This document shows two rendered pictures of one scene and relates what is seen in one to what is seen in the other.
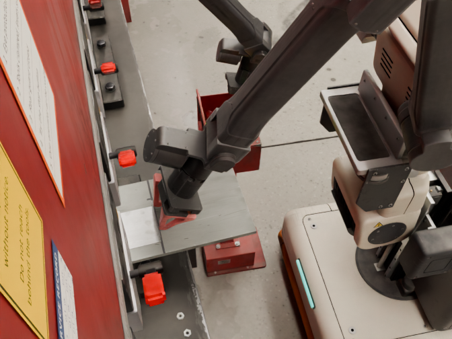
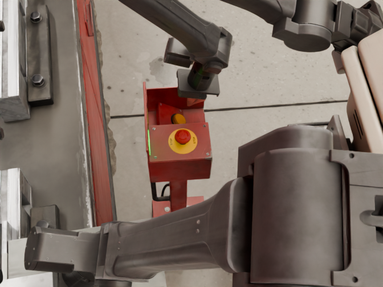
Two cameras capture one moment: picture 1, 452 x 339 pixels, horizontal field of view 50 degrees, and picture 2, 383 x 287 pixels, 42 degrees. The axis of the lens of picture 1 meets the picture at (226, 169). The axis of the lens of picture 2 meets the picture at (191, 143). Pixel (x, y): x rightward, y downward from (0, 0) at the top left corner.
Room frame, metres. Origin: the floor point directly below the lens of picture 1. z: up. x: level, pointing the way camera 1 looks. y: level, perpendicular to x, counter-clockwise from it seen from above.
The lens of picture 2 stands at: (0.35, -0.10, 1.85)
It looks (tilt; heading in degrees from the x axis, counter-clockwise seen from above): 60 degrees down; 5
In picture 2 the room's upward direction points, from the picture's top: 2 degrees clockwise
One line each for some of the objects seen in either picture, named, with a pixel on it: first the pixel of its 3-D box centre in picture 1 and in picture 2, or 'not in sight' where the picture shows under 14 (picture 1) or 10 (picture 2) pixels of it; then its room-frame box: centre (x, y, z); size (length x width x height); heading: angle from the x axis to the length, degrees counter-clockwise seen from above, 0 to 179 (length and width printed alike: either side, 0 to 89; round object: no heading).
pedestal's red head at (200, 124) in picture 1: (228, 130); (177, 131); (1.00, 0.00, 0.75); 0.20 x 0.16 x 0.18; 12
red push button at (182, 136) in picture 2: not in sight; (182, 138); (0.95, -0.02, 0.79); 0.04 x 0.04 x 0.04
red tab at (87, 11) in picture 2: not in sight; (88, 12); (1.52, 0.38, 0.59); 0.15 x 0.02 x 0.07; 17
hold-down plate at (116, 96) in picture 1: (107, 70); (39, 53); (1.09, 0.35, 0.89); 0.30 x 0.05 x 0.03; 17
